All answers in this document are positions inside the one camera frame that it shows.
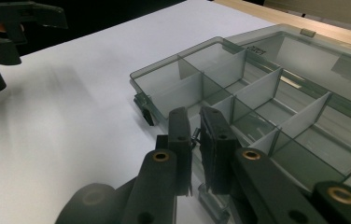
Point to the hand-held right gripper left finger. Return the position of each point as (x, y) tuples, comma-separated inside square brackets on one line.
[(181, 149)]

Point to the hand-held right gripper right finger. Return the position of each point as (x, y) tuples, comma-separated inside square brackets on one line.
[(218, 155)]

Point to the grey transparent compartment box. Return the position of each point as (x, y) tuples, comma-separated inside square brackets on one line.
[(288, 93)]

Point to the black curtain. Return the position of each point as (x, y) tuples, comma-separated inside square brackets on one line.
[(102, 18)]

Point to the white board sheet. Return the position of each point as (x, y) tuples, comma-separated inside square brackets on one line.
[(55, 140)]

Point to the wooden table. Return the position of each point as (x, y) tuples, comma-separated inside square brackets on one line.
[(288, 21)]

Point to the beige desk with panels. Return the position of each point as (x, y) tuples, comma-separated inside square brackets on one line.
[(326, 11)]

